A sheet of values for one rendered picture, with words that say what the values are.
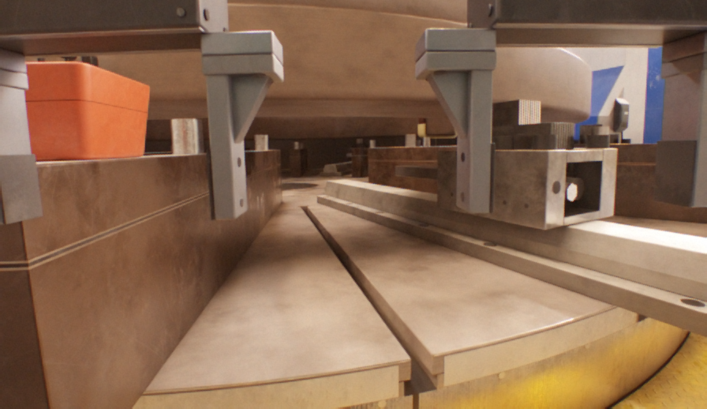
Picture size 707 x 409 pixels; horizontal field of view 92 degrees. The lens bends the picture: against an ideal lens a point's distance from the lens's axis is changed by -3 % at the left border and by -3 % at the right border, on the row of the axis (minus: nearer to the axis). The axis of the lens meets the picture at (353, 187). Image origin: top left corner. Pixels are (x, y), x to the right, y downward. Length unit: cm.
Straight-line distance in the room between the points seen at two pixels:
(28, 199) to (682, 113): 41
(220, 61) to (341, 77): 94
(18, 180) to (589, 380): 113
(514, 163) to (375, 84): 48
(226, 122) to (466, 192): 14
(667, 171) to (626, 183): 197
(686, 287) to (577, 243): 25
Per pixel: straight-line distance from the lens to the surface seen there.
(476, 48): 21
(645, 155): 225
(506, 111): 130
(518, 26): 22
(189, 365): 77
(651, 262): 107
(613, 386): 125
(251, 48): 21
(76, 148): 59
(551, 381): 102
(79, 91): 58
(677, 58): 30
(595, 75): 698
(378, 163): 279
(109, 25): 23
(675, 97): 30
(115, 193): 61
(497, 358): 83
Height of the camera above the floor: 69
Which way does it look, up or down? 7 degrees down
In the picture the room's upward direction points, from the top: 1 degrees counter-clockwise
